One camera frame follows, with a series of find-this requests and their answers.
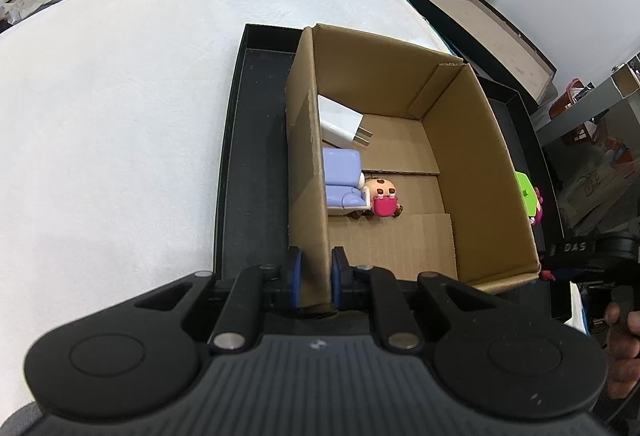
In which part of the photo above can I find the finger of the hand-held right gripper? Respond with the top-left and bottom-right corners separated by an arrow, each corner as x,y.
539,241 -> 562,273

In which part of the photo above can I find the black box lid brown inside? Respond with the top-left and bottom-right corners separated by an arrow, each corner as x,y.
404,0 -> 559,105

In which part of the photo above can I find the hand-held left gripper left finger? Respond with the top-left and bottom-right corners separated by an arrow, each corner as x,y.
134,246 -> 304,353

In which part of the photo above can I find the shallow black tray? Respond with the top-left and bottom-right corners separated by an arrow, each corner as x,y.
214,23 -> 577,328

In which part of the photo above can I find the pink bear toy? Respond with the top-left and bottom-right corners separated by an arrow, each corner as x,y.
530,186 -> 545,228

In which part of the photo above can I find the green hexagonal container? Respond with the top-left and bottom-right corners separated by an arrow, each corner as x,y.
515,170 -> 539,220

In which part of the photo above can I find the pile of clothes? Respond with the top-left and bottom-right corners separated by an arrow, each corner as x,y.
0,0 -> 67,33

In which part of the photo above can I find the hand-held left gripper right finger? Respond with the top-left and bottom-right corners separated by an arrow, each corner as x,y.
330,246 -> 507,353

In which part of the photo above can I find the white plug charger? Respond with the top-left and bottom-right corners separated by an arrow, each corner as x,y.
317,95 -> 375,151

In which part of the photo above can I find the cardboard box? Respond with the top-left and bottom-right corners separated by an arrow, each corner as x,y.
284,23 -> 542,318

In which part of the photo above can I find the brown-haired pink dress figurine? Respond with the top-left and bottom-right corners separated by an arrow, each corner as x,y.
352,175 -> 405,220

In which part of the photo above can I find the grey desk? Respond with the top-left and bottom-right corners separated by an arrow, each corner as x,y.
531,61 -> 640,152

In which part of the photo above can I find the beige tote bag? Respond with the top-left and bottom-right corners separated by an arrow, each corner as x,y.
560,146 -> 640,233

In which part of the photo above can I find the lavender toy sofa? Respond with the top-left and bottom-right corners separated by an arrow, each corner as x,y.
322,147 -> 371,217

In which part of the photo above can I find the person's right hand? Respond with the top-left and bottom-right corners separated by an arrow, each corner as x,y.
602,302 -> 640,400

